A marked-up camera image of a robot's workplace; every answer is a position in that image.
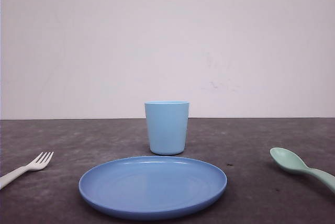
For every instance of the white plastic fork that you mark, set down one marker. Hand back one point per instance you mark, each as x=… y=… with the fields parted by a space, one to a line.
x=37 y=164

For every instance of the light blue plastic cup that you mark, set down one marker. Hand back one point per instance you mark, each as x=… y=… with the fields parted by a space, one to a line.
x=167 y=126

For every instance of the mint green plastic spoon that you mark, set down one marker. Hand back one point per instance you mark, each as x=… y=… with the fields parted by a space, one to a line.
x=292 y=163

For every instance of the blue plastic plate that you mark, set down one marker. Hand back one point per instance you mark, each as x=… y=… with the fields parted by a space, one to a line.
x=152 y=187

